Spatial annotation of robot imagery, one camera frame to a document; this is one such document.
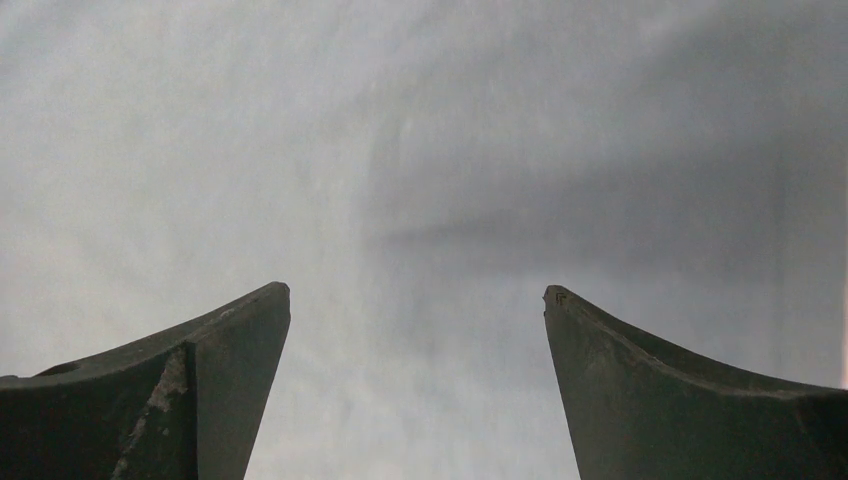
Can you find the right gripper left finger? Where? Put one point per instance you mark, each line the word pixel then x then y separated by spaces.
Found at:
pixel 183 403

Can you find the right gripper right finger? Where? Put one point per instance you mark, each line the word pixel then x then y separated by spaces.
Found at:
pixel 640 407

